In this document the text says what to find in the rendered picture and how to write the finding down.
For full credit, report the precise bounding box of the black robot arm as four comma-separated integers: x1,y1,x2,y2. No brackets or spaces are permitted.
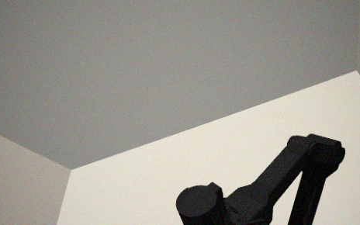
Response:
175,133,345,225

